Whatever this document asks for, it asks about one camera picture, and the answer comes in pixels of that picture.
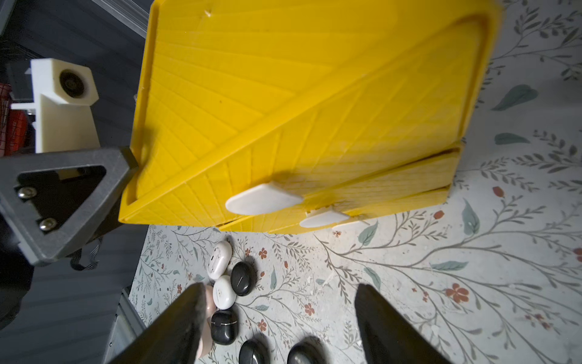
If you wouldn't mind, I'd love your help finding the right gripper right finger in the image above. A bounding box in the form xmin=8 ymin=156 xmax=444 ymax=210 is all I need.
xmin=354 ymin=284 xmax=449 ymax=363

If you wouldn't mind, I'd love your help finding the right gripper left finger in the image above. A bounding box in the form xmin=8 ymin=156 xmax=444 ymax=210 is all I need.
xmin=112 ymin=283 xmax=206 ymax=363

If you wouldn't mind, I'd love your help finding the black oval earphone case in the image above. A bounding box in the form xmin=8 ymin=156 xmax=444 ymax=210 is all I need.
xmin=238 ymin=339 xmax=270 ymax=364

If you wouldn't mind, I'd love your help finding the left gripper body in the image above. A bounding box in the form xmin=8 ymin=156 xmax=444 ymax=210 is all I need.
xmin=0 ymin=218 xmax=34 ymax=330

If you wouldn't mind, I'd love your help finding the white oblong earphone case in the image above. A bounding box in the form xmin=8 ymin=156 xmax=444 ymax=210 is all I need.
xmin=207 ymin=241 xmax=233 ymax=281

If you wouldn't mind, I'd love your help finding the black round earphone case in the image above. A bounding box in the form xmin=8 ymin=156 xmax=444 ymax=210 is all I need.
xmin=286 ymin=341 xmax=325 ymax=364
xmin=230 ymin=262 xmax=256 ymax=297

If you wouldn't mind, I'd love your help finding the yellow drawer cabinet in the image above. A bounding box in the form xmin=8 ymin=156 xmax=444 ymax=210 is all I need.
xmin=118 ymin=1 xmax=503 ymax=234

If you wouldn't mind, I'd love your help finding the black square earphone case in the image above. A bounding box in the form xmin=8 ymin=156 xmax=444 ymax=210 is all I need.
xmin=210 ymin=309 xmax=239 ymax=346

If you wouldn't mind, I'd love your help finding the yellow drawer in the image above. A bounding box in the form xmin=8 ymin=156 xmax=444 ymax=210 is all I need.
xmin=219 ymin=143 xmax=463 ymax=234
xmin=120 ymin=13 xmax=487 ymax=226
xmin=270 ymin=184 xmax=453 ymax=234

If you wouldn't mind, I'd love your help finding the pink oval earphone case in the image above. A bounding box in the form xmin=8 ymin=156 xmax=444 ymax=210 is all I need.
xmin=196 ymin=319 xmax=214 ymax=359

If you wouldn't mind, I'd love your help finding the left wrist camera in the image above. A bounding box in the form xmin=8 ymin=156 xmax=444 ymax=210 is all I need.
xmin=11 ymin=59 xmax=100 ymax=153

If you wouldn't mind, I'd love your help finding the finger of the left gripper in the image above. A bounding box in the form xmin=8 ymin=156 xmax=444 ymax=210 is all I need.
xmin=1 ymin=147 xmax=138 ymax=266

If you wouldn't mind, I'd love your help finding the white round earphone case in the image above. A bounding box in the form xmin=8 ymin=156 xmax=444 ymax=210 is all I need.
xmin=212 ymin=275 xmax=237 ymax=310

